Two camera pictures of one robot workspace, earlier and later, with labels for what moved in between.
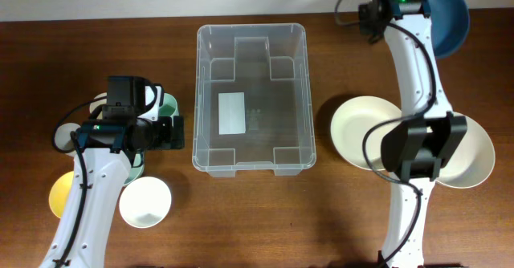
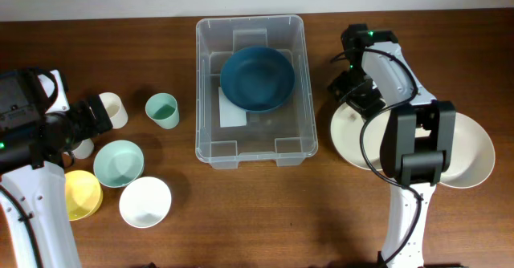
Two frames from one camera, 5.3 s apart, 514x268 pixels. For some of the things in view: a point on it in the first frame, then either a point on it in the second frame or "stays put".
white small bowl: x=144 y=201 stays put
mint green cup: x=169 y=107 stays put
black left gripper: x=166 y=140 → x=91 y=127
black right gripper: x=365 y=26 → x=365 y=105
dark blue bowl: x=450 y=22 → x=258 y=79
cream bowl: x=473 y=160 stays put
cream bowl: x=350 y=120 stays put
